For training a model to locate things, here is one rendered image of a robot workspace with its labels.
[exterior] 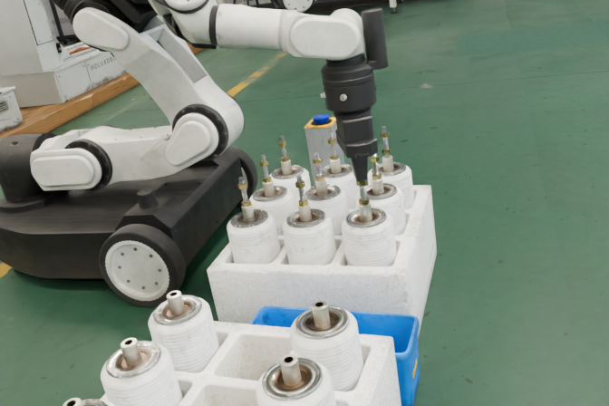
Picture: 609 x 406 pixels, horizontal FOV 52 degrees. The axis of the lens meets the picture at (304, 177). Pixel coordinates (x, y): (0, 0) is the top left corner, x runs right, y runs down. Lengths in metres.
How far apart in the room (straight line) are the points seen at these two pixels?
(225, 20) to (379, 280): 0.52
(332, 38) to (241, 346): 0.51
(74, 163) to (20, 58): 2.18
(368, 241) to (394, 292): 0.10
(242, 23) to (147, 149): 0.66
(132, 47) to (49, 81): 2.25
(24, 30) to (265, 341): 2.97
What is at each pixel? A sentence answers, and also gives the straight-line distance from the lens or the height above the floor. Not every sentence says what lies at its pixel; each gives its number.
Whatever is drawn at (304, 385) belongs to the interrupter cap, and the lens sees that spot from 0.79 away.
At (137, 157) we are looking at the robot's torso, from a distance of 1.65.
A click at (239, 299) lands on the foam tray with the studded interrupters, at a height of 0.11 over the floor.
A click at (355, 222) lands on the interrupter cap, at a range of 1.14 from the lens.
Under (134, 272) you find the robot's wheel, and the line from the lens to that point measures 1.52.
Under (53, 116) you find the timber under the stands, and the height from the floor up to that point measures 0.06.
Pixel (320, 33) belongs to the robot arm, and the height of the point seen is 0.61.
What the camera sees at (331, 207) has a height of 0.24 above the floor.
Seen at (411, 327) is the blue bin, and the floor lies 0.10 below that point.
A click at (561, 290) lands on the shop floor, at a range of 1.40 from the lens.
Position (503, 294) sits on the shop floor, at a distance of 1.38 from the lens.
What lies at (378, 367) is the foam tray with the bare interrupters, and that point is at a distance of 0.92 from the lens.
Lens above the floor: 0.76
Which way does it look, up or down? 21 degrees down
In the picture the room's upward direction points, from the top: 9 degrees counter-clockwise
